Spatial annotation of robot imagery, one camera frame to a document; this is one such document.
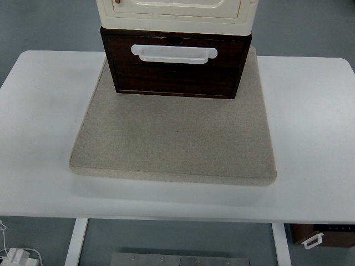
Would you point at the white table right leg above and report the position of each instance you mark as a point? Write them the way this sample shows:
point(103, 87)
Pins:
point(281, 244)

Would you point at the white table left leg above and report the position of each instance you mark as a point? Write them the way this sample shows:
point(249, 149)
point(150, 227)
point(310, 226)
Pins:
point(76, 242)

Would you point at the dark wooden cabinet base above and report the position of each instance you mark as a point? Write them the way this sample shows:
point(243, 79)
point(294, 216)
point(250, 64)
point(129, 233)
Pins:
point(104, 44)

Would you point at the white power adapter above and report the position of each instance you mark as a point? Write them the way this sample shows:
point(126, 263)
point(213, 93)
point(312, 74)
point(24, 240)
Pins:
point(18, 257)

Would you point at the white drawer handle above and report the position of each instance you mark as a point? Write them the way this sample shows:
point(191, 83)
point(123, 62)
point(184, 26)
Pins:
point(174, 54)

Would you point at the beige fabric pad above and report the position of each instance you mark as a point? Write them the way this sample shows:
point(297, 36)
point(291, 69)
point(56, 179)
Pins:
point(177, 139)

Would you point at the white table leg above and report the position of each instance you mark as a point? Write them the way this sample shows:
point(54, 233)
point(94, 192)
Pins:
point(76, 242)
point(281, 244)

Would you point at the brown box with white handle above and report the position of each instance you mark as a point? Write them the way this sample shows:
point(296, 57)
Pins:
point(330, 235)

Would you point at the cream upper cabinet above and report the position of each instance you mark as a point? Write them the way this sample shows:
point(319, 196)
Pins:
point(203, 17)

